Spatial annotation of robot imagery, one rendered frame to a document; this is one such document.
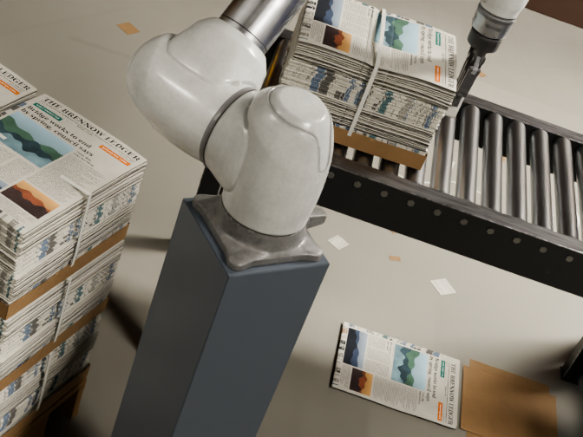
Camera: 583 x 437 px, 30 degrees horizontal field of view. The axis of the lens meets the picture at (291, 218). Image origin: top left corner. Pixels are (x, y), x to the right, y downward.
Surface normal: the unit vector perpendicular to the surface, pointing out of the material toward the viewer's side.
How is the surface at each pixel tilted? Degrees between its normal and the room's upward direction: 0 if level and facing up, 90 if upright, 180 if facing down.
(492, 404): 0
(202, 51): 42
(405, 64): 6
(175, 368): 90
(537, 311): 0
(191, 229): 90
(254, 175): 88
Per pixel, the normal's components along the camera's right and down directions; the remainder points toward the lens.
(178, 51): -0.22, -0.40
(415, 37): 0.24, -0.77
